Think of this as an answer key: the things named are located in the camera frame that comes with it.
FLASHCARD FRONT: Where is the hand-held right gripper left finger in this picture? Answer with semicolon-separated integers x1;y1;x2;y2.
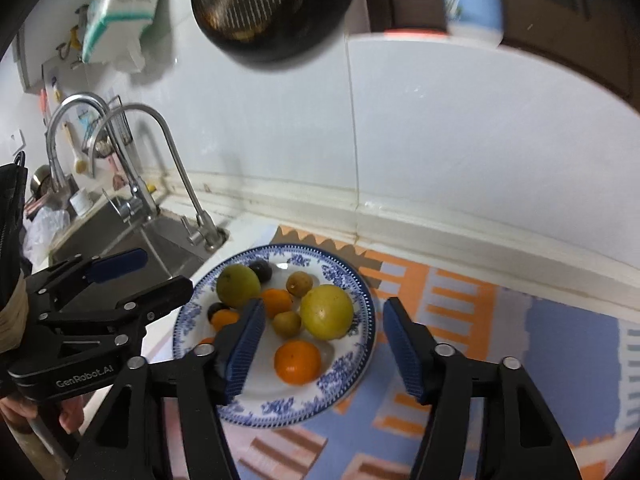
65;297;268;480

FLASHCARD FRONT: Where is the person's left hand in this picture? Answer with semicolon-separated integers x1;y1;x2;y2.
0;394;87;435

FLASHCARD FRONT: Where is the small tangerine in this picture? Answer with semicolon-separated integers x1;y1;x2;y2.
211;309;241;332
261;288;294;319

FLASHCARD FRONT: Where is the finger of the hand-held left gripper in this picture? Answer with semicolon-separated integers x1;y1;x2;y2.
39;276;195;349
25;247;148;306

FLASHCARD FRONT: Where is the white plastic bag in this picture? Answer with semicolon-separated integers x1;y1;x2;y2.
22;207;71;266

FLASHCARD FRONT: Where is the white and blue bottle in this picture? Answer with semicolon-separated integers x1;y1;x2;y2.
435;0;503;46

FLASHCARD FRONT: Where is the large yellow citrus fruit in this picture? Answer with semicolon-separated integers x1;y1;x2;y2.
300;284;355;341

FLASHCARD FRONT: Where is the thin gooseneck steel faucet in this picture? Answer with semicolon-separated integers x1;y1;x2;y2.
90;102;223;252

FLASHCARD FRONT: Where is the large orange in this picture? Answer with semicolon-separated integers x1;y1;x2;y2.
274;340;322;386

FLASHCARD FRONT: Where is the blue patterned white plate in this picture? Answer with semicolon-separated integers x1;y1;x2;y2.
172;243;377;431

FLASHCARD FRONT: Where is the stainless steel sink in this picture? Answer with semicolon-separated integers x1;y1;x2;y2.
47;195;221;281

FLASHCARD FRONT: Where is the colourful patterned mat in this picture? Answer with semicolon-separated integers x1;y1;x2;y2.
145;225;640;480

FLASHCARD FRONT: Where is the tissue pack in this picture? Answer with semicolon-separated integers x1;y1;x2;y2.
81;0;166;73

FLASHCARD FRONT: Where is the white cup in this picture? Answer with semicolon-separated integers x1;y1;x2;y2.
70;191;94;218

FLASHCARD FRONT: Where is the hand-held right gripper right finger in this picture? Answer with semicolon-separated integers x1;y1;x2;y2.
382;296;581;480

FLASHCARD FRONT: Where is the green-yellow citrus fruit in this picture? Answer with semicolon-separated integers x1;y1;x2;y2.
216;264;262;309

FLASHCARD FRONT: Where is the large steel kitchen faucet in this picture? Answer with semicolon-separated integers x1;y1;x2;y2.
46;92;161;223

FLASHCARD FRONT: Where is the brown kiwi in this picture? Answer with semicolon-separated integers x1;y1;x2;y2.
271;311;302;339

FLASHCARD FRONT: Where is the small brownish yellow fruit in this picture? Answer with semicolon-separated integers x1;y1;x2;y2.
286;271;314;298

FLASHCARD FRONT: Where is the hanging dish brush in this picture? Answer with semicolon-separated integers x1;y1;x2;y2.
62;122;89;176

